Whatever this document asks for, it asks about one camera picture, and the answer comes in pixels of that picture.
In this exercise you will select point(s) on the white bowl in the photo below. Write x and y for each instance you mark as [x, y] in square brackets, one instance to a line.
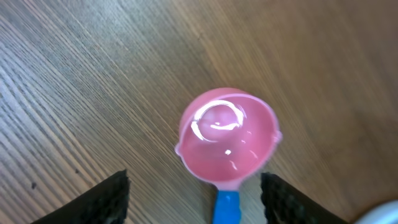
[386, 213]

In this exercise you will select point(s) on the pink scoop with blue handle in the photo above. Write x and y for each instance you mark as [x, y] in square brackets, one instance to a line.
[225, 135]

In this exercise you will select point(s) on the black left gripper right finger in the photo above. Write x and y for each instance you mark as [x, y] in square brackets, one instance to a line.
[285, 204]

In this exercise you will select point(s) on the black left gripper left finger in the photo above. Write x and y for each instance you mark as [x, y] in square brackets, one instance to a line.
[105, 203]

